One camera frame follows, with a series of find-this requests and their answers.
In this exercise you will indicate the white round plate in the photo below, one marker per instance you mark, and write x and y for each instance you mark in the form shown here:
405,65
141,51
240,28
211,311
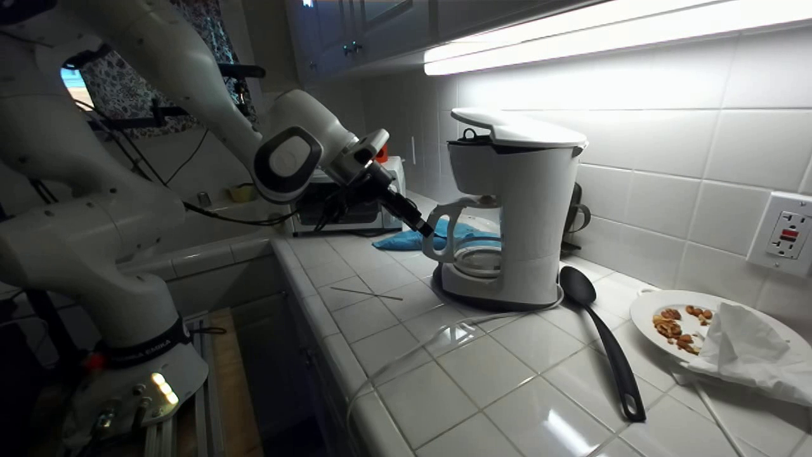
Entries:
649,315

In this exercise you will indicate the blue cloth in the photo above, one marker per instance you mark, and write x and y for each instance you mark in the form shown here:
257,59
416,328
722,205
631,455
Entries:
403,240

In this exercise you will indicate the crumpled white napkin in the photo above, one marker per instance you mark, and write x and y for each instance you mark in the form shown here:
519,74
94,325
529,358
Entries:
751,351

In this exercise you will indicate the brown food pieces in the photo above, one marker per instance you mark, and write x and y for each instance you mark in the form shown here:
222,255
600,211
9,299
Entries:
674,328

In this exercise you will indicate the lit monitor screen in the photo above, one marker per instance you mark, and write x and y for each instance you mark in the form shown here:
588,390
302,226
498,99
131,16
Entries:
78,85

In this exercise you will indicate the wall cabinet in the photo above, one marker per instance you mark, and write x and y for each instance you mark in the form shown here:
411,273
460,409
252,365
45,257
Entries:
372,28

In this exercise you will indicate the under-cabinet light strip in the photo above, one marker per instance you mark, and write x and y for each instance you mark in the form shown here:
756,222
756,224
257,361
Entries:
609,33

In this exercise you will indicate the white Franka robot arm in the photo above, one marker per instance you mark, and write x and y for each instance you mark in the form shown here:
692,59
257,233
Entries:
93,245

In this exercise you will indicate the black plastic serving spoon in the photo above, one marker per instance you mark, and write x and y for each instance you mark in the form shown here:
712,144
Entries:
609,351

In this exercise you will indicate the white toaster oven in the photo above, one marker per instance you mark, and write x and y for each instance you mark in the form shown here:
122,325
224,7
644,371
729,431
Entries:
338,217

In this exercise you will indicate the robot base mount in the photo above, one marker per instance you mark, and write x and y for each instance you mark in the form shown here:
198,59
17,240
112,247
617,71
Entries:
135,398

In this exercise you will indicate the white coffee maker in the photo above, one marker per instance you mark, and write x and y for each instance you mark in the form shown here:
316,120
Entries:
529,220

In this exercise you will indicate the white wall outlet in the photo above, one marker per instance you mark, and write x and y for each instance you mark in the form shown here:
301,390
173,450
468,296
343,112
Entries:
783,235

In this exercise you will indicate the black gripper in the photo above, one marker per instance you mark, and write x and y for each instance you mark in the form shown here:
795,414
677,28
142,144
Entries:
377,184

